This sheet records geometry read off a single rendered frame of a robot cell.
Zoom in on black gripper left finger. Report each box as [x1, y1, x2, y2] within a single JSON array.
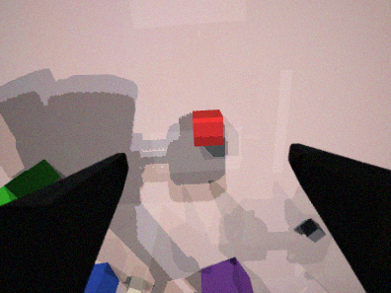
[[0, 153, 128, 293]]

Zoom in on blue cube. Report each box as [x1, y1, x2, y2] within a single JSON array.
[[84, 262, 119, 293]]

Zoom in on purple cube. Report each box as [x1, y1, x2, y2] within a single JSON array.
[[201, 257, 254, 293]]

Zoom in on red block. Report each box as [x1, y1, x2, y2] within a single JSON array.
[[193, 110, 223, 147]]

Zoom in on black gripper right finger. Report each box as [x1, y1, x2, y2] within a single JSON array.
[[287, 143, 391, 293]]

